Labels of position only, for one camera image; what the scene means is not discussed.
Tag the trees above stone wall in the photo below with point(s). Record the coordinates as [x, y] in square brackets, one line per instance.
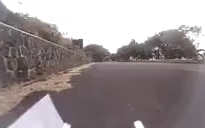
[30, 25]

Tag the rough stone wall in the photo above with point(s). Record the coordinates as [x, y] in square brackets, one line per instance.
[23, 55]

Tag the row of trees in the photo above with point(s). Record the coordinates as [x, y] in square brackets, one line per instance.
[163, 46]

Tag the low kerb wall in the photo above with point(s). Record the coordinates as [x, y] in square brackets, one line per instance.
[170, 61]

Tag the dark signboard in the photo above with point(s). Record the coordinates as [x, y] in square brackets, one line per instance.
[78, 43]

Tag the grey asphalt road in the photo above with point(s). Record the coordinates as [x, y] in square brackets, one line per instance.
[130, 90]

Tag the robot's own part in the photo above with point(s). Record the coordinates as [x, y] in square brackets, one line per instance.
[66, 125]
[138, 124]

